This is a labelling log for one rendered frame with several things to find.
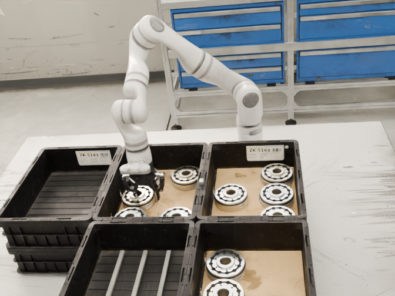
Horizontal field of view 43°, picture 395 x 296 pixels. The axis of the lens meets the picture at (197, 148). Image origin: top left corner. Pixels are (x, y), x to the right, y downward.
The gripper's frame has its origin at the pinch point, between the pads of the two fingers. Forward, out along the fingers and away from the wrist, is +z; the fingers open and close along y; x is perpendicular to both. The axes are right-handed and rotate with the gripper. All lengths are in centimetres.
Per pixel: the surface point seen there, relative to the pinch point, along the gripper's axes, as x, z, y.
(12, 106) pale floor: -236, 84, 181
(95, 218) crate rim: 19.0, -7.6, 10.0
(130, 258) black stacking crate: 24.6, 2.6, 0.3
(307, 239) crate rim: 28, -7, -48
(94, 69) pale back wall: -273, 69, 115
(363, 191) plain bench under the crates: -21, 16, -71
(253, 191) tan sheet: -5.2, 2.4, -33.6
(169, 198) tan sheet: -2.1, 2.4, -6.6
